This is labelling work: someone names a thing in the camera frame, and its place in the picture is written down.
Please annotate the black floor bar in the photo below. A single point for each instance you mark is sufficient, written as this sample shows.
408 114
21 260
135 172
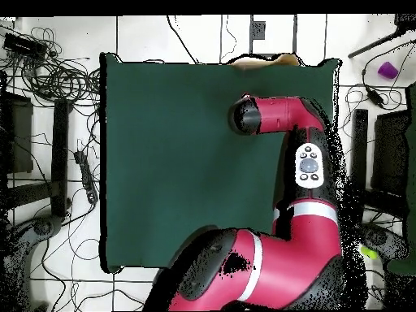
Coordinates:
360 146
60 156

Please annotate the black power brick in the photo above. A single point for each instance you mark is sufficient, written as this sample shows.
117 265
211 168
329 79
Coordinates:
24 45

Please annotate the dark green tablecloth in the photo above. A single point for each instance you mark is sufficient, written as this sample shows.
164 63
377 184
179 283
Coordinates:
178 162

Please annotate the grey chair base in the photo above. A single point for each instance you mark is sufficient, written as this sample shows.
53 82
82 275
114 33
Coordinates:
383 239
44 226

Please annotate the black power strip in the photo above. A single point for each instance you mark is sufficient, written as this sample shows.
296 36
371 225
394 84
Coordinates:
86 177

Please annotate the dark flat panel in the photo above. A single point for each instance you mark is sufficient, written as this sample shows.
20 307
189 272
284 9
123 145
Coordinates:
390 152
21 136

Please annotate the tan terry towel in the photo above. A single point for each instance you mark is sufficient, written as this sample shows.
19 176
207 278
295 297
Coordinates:
250 63

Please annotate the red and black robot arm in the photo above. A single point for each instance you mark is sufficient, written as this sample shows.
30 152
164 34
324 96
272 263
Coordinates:
292 260

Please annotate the small lime green object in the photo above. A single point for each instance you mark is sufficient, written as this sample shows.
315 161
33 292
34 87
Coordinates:
369 252

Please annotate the black tripod leg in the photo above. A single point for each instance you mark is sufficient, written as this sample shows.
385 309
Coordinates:
373 44

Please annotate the purple plastic cup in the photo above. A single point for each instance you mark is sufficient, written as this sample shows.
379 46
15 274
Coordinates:
387 70

